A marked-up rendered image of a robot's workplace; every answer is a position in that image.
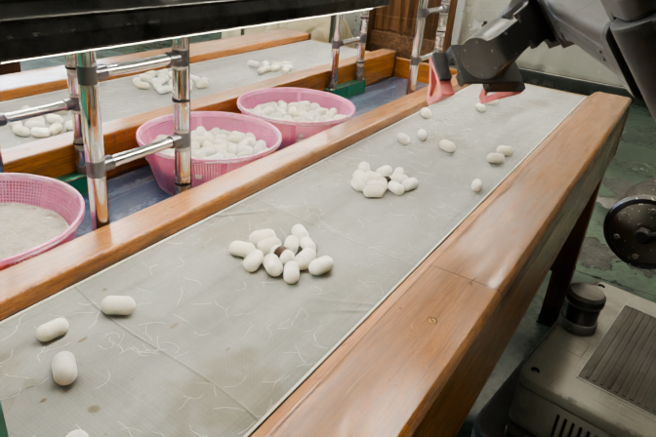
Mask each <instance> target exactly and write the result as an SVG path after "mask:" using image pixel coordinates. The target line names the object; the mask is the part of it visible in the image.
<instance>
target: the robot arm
mask: <svg viewBox="0 0 656 437"><path fill-rule="evenodd" d="M543 41H544V42H545V43H546V44H547V45H548V47H549V49H551V48H553V47H556V46H559V45H561V46H562V48H563V49H564V48H567V47H569V46H572V45H575V44H576V45H577V46H578V47H580V48H581V49H582V50H584V51H585V52H586V53H588V54H589V55H590V56H592V57H593V58H594V59H596V60H597V61H599V62H600V63H601V64H603V65H604V66H605V67H607V68H608V69H609V70H611V71H612V72H613V73H614V74H615V75H617V77H618V78H619V80H620V81H621V83H622V84H623V86H624V87H625V88H626V89H627V91H628V92H629V93H630V94H631V95H632V96H633V97H635V98H636V99H638V100H641V101H645V103H646V105H647V107H648V109H649V111H650V113H651V115H652V117H653V119H654V121H655V123H656V0H511V1H510V2H509V4H508V5H507V6H506V7H505V9H504V10H503V11H502V13H501V14H500V15H499V16H498V17H497V18H496V19H493V20H491V21H489V22H488V23H487V24H485V25H484V26H483V27H482V28H480V29H479V30H478V31H477V32H476V33H475V34H474V35H473V36H472V37H471V38H469V39H468V40H467V41H466V42H465V43H464V44H463V45H452V46H449V48H448V49H447V50H446V52H445V53H433V54H432V55H431V57H430V82H429V88H428V93H427V102H428V105H433V104H435V103H438V102H440V101H442V100H444V99H448V98H450V97H452V96H454V95H455V92H454V89H453V86H452V83H451V79H452V75H451V72H450V69H449V66H448V65H455V67H456V69H457V72H458V73H457V75H456V79H457V82H458V84H459V86H461V87H463V86H464V85H465V84H482V86H483V88H482V90H481V92H480V95H479V100H480V102H481V104H484V103H487V102H490V101H493V100H497V99H504V98H508V97H512V96H516V95H520V94H521V93H522V92H523V91H524V90H525V89H526V87H525V84H524V82H523V80H522V77H521V74H520V72H519V69H518V67H517V65H516V62H515V61H516V60H517V58H518V57H519V56H520V55H521V54H522V53H523V52H524V51H525V50H526V49H527V48H528V47H529V46H530V48H531V49H535V48H537V47H538V46H539V45H540V44H541V43H542V42H543ZM436 82H437V89H438V92H437V93H436V94H435V95H434V96H432V95H433V92H434V89H435V85H436ZM496 92H498V93H496ZM488 93H495V94H492V95H489V96H487V94H488Z"/></svg>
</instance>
